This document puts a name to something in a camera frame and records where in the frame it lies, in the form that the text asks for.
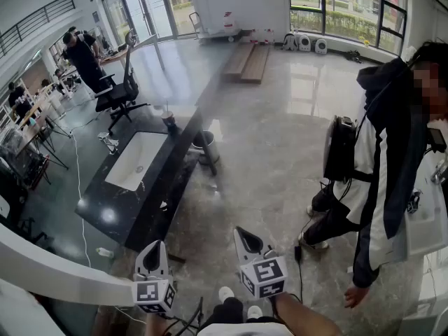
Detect black office chair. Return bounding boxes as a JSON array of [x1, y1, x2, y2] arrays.
[[94, 29, 150, 136]]

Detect white curved ledge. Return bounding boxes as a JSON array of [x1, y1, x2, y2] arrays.
[[0, 222, 136, 307]]

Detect dark cup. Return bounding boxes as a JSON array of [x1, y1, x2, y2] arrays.
[[160, 112, 178, 133]]

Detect person's left forearm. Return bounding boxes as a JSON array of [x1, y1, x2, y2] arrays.
[[145, 311, 176, 336]]

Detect large white cabinet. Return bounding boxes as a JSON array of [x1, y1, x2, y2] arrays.
[[187, 0, 291, 39]]

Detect black power adapter cable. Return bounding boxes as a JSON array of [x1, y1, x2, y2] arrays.
[[293, 245, 305, 302]]

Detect wooden platform steps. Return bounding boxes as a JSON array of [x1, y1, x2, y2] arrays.
[[220, 42, 272, 85]]

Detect chrome faucet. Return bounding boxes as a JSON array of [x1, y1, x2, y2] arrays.
[[97, 131, 120, 155]]

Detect person's black trousers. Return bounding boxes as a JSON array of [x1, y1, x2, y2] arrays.
[[197, 296, 281, 328]]

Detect black metal railing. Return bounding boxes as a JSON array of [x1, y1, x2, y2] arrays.
[[0, 0, 76, 57]]

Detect black marble counter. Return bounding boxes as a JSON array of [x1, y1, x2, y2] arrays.
[[75, 105, 218, 253]]

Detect black tripod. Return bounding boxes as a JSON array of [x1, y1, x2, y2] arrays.
[[33, 113, 73, 171]]

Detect grey trash bin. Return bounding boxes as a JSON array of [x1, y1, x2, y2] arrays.
[[192, 130, 221, 166]]

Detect wooden work desk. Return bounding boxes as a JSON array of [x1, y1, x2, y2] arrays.
[[13, 91, 57, 153]]

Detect person's white shirt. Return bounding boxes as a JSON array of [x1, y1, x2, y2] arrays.
[[197, 322, 295, 336]]

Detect person's right forearm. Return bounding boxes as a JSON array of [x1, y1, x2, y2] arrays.
[[271, 291, 344, 336]]

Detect white floor cable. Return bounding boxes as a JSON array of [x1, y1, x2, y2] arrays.
[[68, 130, 92, 269]]

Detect white washbasin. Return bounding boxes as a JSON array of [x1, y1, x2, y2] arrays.
[[404, 154, 448, 258]]

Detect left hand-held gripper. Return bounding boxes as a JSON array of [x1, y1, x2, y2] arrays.
[[132, 239, 177, 319]]

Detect white sink basin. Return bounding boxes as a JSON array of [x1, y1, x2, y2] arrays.
[[104, 131, 169, 192]]

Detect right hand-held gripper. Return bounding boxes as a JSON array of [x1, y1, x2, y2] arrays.
[[233, 225, 288, 300]]

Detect glass entrance door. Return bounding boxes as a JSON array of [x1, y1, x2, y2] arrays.
[[118, 0, 176, 43]]

